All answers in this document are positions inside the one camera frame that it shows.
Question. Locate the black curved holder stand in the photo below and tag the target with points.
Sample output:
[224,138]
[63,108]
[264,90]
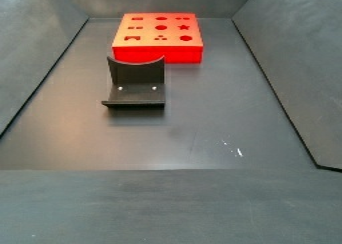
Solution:
[138,83]

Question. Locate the red shape sorter block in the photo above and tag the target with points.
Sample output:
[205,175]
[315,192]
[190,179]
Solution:
[153,35]

